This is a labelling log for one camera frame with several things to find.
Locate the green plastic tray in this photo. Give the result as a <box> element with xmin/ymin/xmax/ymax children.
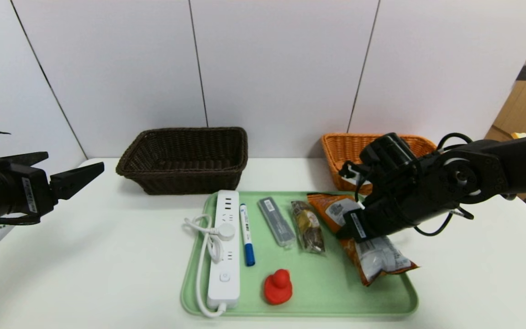
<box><xmin>181</xmin><ymin>191</ymin><xmax>418</xmax><ymax>316</ymax></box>

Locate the grey transparent plastic case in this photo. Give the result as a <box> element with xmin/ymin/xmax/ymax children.
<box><xmin>258</xmin><ymin>197</ymin><xmax>297</xmax><ymax>248</ymax></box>

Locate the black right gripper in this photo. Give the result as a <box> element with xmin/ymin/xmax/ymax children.
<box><xmin>336</xmin><ymin>193</ymin><xmax>420</xmax><ymax>243</ymax></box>

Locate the orange snack bag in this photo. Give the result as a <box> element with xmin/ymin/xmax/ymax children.
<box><xmin>307</xmin><ymin>193</ymin><xmax>419</xmax><ymax>287</ymax></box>

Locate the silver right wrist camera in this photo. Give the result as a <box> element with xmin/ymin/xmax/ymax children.
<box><xmin>339</xmin><ymin>160</ymin><xmax>371</xmax><ymax>192</ymax></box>

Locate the dark brown wicker basket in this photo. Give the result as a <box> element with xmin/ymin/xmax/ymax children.
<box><xmin>116</xmin><ymin>127</ymin><xmax>249</xmax><ymax>196</ymax></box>

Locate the orange wicker basket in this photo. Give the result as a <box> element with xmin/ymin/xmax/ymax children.
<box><xmin>321</xmin><ymin>133</ymin><xmax>437</xmax><ymax>195</ymax></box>

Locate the blue whiteboard marker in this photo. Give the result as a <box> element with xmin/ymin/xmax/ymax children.
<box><xmin>239</xmin><ymin>203</ymin><xmax>256</xmax><ymax>266</ymax></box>

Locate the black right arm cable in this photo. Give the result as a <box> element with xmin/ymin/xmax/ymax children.
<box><xmin>411</xmin><ymin>133</ymin><xmax>474</xmax><ymax>237</ymax></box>

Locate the brown snack bar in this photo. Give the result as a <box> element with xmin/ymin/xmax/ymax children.
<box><xmin>290</xmin><ymin>200</ymin><xmax>326</xmax><ymax>255</ymax></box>

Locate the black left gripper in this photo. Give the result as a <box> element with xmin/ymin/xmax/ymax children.
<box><xmin>0</xmin><ymin>151</ymin><xmax>105</xmax><ymax>220</ymax></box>

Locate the red rubber duck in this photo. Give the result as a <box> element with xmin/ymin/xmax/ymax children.
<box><xmin>263</xmin><ymin>269</ymin><xmax>293</xmax><ymax>305</ymax></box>

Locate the white power strip with cable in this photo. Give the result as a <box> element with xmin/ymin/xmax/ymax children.
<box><xmin>184</xmin><ymin>190</ymin><xmax>241</xmax><ymax>317</ymax></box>

